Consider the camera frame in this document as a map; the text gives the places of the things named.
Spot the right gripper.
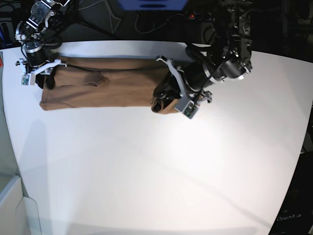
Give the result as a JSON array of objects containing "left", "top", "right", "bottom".
[{"left": 15, "top": 59, "right": 67, "bottom": 90}]

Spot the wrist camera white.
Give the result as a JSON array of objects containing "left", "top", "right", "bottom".
[
  {"left": 174, "top": 96, "right": 199, "bottom": 119},
  {"left": 21, "top": 73, "right": 36, "bottom": 86}
]

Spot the white bin at left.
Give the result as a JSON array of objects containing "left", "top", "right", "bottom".
[{"left": 0, "top": 175, "right": 42, "bottom": 235}]

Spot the black OpenArm base box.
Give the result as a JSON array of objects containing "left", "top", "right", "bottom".
[{"left": 269, "top": 134, "right": 313, "bottom": 235}]

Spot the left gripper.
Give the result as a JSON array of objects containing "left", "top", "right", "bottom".
[{"left": 153, "top": 56, "right": 212, "bottom": 108}]

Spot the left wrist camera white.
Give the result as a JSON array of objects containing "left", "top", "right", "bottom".
[{"left": 174, "top": 96, "right": 199, "bottom": 119}]

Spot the blue overhead mount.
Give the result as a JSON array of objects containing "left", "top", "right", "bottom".
[{"left": 118, "top": 0, "right": 187, "bottom": 11}]

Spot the black power strip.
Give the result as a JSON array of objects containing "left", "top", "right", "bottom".
[{"left": 184, "top": 11, "right": 212, "bottom": 22}]

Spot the black tripod stand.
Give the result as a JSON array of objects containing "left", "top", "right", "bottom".
[{"left": 50, "top": 0, "right": 119, "bottom": 40}]

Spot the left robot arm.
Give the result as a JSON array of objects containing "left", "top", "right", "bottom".
[{"left": 152, "top": 0, "right": 253, "bottom": 113}]

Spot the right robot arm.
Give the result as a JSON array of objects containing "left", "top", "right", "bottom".
[{"left": 15, "top": 0, "right": 71, "bottom": 90}]

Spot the brown T-shirt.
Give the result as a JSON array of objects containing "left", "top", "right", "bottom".
[{"left": 40, "top": 57, "right": 177, "bottom": 114}]

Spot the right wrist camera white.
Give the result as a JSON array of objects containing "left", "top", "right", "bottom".
[{"left": 21, "top": 73, "right": 36, "bottom": 86}]

